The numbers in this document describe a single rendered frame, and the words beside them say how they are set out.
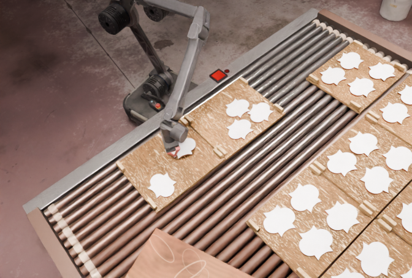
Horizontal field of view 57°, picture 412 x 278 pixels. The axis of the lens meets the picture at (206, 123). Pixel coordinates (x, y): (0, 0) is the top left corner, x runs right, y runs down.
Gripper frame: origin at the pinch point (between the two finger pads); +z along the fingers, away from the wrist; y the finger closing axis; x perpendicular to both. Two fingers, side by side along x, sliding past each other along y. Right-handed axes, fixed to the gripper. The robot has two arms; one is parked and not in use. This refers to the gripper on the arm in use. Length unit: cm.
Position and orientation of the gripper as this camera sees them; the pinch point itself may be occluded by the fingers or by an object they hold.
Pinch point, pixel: (172, 149)
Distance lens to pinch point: 185.8
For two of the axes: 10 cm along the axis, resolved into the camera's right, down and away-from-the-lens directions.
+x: -9.5, 2.9, -1.3
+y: -3.1, -7.3, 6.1
